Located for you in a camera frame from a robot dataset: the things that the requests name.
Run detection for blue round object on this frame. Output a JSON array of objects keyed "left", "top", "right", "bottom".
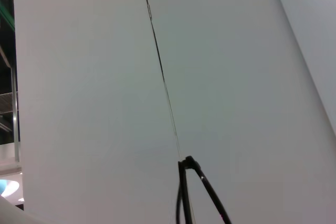
[{"left": 0, "top": 178, "right": 20, "bottom": 197}]

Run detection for black glasses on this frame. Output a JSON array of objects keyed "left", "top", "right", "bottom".
[{"left": 176, "top": 155, "right": 233, "bottom": 224}]

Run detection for grey metal post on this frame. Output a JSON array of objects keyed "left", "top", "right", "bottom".
[{"left": 11, "top": 66, "right": 22, "bottom": 163}]

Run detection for green ceiling beam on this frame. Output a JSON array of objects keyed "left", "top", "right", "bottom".
[{"left": 0, "top": 0, "right": 15, "bottom": 32}]

